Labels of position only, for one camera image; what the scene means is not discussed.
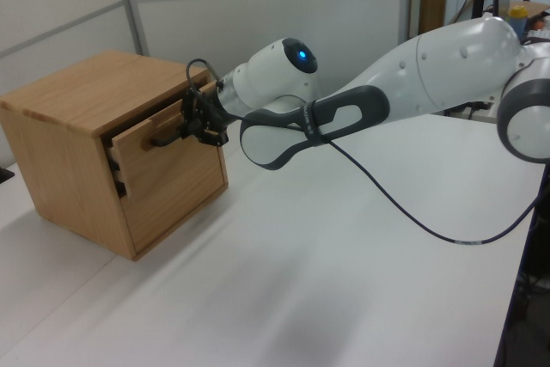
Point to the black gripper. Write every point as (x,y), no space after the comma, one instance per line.
(212,124)

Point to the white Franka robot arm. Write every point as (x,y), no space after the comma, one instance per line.
(429,70)

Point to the plain wooden drawer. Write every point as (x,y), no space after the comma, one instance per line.
(180,208)

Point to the wooden drawer cabinet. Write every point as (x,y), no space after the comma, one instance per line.
(64,160)

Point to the black flat stand foot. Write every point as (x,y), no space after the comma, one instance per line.
(5,174)

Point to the tall cardboard box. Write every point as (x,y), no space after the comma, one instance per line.
(433,1)

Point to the yellow capped bottle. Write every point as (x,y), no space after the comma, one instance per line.
(517,21)

